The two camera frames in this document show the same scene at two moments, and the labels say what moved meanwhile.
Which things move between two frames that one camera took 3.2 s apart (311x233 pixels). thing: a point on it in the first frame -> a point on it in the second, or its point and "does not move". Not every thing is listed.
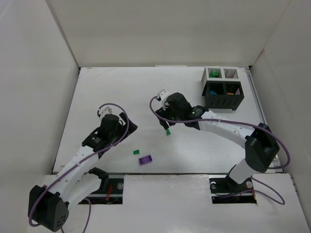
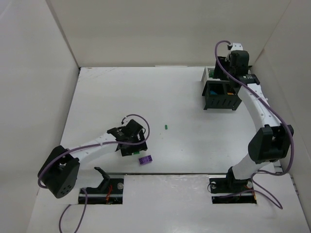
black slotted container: (223, 94) does not move
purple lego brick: (145, 159) does not move
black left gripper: (127, 124) -> (133, 150)
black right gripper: (162, 117) -> (221, 70)
